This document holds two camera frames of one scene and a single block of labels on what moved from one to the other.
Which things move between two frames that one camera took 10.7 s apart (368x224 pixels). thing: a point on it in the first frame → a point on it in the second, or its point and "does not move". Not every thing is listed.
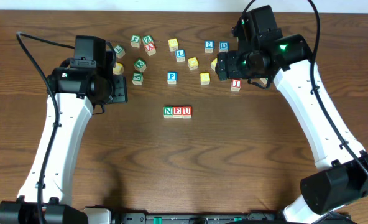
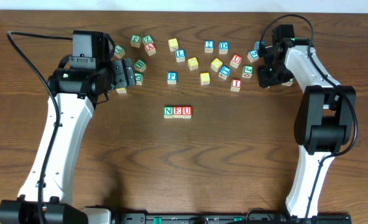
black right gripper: (222, 66) → (267, 78)
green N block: (168, 112) does not move
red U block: (186, 112) does not move
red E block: (177, 112) does not move
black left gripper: (120, 88) → (124, 73)
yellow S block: (204, 78) does not move
